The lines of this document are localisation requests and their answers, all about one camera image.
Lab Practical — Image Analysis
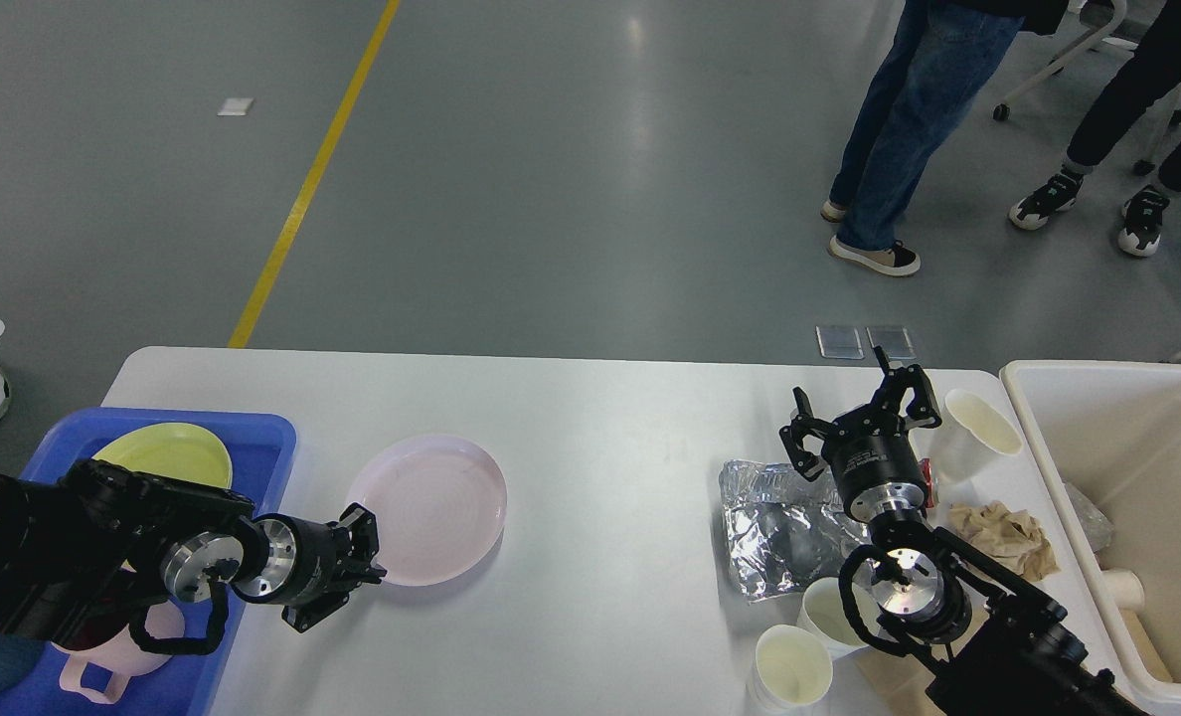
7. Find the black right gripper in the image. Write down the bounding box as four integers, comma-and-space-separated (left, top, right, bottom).
778, 346, 942, 522

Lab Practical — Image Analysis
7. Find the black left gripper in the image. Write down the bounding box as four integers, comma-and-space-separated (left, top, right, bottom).
233, 502, 387, 633

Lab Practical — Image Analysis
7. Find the pink plate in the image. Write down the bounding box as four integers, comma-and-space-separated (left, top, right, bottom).
348, 434, 508, 588

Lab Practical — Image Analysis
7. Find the pink mug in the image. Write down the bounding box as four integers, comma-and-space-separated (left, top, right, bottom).
57, 600, 185, 704

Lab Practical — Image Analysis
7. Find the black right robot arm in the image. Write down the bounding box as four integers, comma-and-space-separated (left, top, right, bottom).
778, 346, 1138, 715

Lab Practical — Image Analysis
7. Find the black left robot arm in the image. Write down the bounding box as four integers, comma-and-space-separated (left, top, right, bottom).
0, 458, 387, 656

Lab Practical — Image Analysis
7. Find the left metal floor plate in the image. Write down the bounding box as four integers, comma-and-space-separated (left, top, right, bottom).
816, 325, 864, 362

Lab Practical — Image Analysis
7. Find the metal floor plate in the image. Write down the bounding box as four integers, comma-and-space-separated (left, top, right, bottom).
816, 325, 864, 362
864, 325, 918, 362

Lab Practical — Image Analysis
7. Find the right metal floor plate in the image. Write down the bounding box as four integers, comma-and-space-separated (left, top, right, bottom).
864, 325, 918, 362

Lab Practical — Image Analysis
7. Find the small red object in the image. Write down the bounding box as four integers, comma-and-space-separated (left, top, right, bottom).
919, 457, 937, 509

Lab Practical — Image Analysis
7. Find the tipped white paper cup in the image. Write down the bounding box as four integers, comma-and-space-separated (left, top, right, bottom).
926, 389, 1024, 484

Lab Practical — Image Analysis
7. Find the crumpled aluminium foil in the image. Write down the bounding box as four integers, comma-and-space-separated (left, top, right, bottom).
718, 458, 869, 603

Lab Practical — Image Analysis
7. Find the blue plastic tray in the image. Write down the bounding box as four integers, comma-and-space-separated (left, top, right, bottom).
0, 408, 298, 715

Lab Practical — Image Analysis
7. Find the yellow-green plate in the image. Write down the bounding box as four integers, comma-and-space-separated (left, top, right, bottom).
93, 422, 235, 489

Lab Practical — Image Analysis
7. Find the crumpled brown paper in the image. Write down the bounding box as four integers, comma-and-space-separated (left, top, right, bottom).
946, 500, 1062, 582

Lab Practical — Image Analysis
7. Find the white paper cup behind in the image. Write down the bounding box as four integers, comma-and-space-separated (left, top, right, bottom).
796, 577, 868, 660

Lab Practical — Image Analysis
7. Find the clear plastic wrap in bin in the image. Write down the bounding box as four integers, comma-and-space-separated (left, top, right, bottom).
1063, 483, 1116, 554

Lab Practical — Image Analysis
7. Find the white paper cup front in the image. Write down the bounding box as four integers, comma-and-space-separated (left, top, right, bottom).
748, 625, 833, 715

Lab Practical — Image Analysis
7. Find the brown paper sheet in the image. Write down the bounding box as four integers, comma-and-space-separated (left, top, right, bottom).
854, 647, 942, 715

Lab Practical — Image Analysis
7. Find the cream plastic bin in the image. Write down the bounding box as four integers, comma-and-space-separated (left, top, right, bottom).
1000, 362, 1181, 704

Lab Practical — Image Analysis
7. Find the paper cup in bin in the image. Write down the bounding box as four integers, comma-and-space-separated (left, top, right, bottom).
1102, 568, 1146, 613

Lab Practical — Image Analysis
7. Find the white office chair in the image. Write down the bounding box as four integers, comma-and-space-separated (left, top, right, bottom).
992, 1, 1181, 176

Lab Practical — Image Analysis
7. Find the person in blue jeans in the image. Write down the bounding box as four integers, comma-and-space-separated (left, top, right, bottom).
821, 1, 1068, 276

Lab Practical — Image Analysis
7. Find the white floor label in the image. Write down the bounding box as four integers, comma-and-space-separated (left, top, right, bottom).
217, 96, 254, 117

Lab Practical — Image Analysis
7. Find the person in black trousers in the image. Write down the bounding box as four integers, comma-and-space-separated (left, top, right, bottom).
1009, 1, 1181, 258

